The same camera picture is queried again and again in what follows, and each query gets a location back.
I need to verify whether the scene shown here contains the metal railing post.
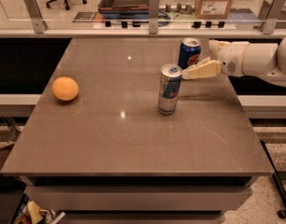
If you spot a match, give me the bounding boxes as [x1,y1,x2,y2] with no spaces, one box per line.
[149,0,160,35]
[23,0,47,34]
[261,0,286,35]

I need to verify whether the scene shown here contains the silver red bull can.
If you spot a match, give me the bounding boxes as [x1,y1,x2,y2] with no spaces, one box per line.
[158,63,182,115]

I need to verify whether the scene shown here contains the orange fruit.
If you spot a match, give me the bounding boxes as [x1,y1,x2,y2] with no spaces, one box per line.
[52,77,79,101]

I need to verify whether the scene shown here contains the brown cardboard box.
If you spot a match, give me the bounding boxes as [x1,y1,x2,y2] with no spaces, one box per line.
[194,0,233,19]

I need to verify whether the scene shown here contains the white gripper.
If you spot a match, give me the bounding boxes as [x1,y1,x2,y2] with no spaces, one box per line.
[182,39,250,80]

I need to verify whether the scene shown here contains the clutter bin under table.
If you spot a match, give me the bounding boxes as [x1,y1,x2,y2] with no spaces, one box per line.
[9,194,65,224]

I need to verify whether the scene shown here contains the right metal railing post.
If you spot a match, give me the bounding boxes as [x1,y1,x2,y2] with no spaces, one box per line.
[261,0,286,35]

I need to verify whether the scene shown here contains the grey table drawer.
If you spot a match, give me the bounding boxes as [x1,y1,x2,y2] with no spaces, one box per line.
[25,186,252,211]

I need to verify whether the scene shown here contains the blue pepsi can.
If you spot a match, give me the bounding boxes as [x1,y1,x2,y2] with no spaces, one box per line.
[179,37,201,69]

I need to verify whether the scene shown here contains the middle metal railing post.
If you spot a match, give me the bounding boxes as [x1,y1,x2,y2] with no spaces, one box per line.
[149,0,160,35]

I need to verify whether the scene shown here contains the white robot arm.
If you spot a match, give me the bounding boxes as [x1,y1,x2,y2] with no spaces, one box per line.
[182,37,286,87]

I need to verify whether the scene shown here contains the left metal railing post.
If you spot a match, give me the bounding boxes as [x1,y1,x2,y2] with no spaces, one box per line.
[23,0,47,34]

